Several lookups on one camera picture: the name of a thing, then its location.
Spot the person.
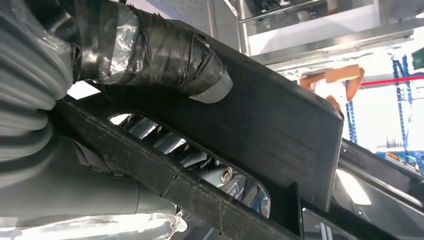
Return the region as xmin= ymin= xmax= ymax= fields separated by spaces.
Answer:
xmin=299 ymin=64 xmax=365 ymax=115

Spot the stainless steel table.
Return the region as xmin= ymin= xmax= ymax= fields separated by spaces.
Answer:
xmin=205 ymin=0 xmax=424 ymax=65

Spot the green plastic crate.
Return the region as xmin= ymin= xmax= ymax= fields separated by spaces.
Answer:
xmin=412 ymin=47 xmax=424 ymax=71

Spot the red barrier belt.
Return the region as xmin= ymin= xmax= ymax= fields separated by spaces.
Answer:
xmin=361 ymin=75 xmax=424 ymax=88

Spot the blue metal rack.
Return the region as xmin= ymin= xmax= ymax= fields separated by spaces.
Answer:
xmin=344 ymin=54 xmax=424 ymax=175

